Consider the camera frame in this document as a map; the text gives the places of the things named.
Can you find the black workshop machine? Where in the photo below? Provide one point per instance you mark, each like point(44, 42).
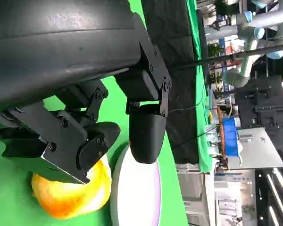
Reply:
point(266, 103)

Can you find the lilac plate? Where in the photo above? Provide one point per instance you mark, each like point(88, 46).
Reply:
point(136, 193)

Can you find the green table cloth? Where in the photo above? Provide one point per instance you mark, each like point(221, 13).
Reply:
point(9, 207)

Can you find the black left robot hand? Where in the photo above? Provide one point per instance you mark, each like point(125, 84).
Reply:
point(49, 47)

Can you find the black backdrop cloth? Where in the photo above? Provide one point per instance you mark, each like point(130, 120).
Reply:
point(174, 35)

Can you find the long black pole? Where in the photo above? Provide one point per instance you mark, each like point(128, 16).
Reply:
point(250, 52)

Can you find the orange white toy bread roll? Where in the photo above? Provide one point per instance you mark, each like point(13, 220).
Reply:
point(68, 202)

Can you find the grey metal plate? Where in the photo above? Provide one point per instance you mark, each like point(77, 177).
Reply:
point(261, 148)

